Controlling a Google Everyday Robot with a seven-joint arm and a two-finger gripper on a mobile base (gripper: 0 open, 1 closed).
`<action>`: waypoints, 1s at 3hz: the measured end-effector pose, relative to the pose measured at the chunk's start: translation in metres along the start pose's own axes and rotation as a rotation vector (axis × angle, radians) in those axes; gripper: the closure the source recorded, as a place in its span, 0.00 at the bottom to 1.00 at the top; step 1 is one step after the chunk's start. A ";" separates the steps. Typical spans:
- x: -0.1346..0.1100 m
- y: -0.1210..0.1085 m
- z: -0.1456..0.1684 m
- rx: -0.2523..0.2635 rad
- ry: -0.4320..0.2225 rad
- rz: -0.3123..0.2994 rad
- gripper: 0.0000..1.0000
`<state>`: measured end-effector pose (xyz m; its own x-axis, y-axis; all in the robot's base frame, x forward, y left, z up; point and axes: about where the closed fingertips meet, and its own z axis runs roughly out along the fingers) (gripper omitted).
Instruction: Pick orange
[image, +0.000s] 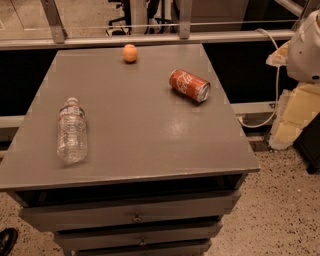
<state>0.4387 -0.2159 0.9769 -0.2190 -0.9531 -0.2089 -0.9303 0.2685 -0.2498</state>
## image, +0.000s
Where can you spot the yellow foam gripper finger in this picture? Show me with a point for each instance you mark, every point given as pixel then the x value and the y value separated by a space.
pixel 296 109

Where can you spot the orange fruit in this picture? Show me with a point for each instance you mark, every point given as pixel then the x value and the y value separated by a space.
pixel 130 53

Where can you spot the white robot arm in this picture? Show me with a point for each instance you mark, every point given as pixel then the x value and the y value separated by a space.
pixel 301 54

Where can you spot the red cola can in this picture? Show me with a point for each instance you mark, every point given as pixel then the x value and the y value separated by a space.
pixel 190 85

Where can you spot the grey drawer cabinet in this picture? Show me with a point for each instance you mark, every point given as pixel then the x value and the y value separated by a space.
pixel 161 169

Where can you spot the black office chair base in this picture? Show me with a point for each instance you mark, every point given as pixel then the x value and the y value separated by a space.
pixel 121 20

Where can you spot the clear plastic water bottle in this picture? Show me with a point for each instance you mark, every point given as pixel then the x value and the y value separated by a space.
pixel 72 145

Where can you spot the grey metal railing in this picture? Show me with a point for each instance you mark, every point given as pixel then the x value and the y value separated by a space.
pixel 58 24

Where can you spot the black shoe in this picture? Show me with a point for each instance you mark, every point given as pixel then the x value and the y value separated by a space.
pixel 8 238

